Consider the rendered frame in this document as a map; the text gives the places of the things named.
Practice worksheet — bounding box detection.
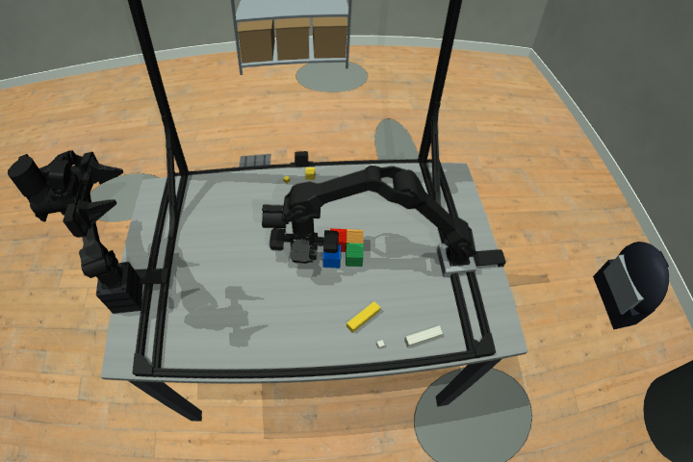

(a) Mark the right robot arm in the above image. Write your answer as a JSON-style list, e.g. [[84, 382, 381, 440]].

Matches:
[[8, 150, 123, 290]]

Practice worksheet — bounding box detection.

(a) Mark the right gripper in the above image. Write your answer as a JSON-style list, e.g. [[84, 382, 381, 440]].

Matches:
[[48, 152, 123, 238]]

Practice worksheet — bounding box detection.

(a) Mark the green cube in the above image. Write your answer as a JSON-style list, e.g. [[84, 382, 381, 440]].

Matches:
[[346, 243, 364, 267]]

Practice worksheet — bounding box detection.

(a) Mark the blue cube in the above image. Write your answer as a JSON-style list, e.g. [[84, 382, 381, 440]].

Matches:
[[323, 244, 341, 269]]

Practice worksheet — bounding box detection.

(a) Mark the orange cube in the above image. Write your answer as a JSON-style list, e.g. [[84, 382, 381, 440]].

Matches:
[[346, 229, 364, 244]]

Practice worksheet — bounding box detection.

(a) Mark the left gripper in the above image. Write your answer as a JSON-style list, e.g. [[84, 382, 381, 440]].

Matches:
[[269, 226, 339, 253]]

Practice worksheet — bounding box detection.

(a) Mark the red cube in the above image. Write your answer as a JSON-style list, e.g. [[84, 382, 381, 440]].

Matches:
[[330, 228, 347, 252]]

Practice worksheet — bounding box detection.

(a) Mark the cream rectangular bar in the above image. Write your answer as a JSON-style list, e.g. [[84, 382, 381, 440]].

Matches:
[[404, 325, 443, 347]]

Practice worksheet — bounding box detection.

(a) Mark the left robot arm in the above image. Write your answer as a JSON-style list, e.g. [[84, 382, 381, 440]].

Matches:
[[262, 166, 476, 267]]

